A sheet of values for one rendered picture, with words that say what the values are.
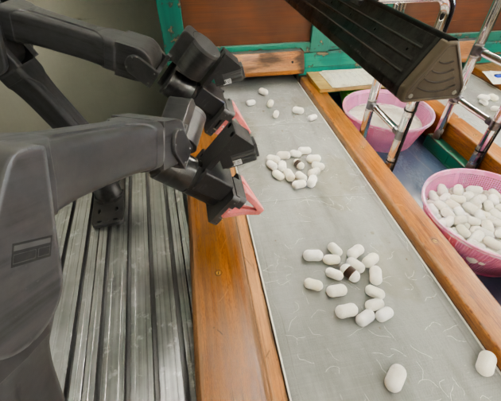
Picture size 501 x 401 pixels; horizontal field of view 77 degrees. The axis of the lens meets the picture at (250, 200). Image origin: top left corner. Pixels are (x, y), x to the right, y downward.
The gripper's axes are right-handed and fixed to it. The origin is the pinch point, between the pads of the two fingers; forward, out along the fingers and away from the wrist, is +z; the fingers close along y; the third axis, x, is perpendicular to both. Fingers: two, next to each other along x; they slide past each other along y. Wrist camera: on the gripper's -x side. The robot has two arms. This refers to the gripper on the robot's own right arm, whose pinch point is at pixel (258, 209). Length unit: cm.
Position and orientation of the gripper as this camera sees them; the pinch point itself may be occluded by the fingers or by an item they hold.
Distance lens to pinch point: 56.7
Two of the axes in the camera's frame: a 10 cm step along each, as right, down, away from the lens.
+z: 7.4, 3.8, 5.5
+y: -1.9, -6.7, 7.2
